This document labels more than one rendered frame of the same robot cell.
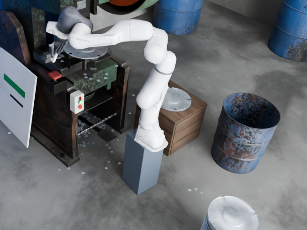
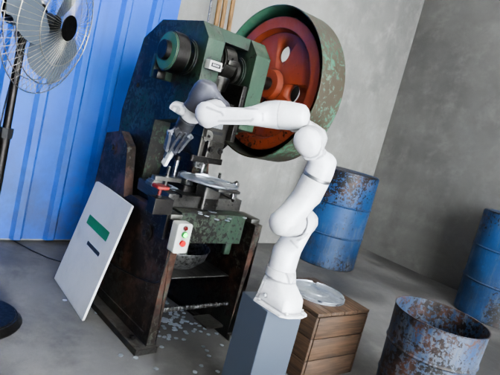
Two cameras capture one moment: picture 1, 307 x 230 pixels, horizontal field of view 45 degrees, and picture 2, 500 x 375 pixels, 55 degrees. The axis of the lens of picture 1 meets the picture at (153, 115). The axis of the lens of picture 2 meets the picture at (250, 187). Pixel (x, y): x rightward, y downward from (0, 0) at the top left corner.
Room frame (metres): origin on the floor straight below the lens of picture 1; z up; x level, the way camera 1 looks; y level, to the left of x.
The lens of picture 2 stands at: (-0.10, -0.14, 1.13)
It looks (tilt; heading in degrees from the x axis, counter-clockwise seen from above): 8 degrees down; 11
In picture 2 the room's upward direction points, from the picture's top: 14 degrees clockwise
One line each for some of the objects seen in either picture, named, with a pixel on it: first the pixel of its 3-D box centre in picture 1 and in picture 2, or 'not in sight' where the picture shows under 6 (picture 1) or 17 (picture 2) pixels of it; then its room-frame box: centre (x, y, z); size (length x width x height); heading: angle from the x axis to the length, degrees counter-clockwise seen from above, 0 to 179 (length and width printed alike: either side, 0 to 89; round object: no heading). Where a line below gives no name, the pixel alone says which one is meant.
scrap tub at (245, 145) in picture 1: (242, 133); (425, 363); (2.16, -0.69, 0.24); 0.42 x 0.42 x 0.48
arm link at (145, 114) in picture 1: (154, 99); (295, 237); (1.78, 0.01, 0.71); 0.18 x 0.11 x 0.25; 155
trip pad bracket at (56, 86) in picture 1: (58, 91); (157, 216); (1.83, 0.61, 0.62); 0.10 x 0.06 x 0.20; 145
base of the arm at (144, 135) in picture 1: (151, 130); (283, 289); (1.72, 0.00, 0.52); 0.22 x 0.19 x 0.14; 47
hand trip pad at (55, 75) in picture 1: (55, 79); (159, 193); (1.81, 0.62, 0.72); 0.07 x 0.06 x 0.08; 55
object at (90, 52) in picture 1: (85, 47); (209, 180); (2.14, 0.52, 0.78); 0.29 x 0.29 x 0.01
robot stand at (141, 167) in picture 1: (142, 159); (259, 352); (1.74, 0.03, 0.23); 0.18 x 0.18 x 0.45; 47
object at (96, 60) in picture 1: (90, 59); (211, 196); (2.11, 0.48, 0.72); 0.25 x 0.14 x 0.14; 55
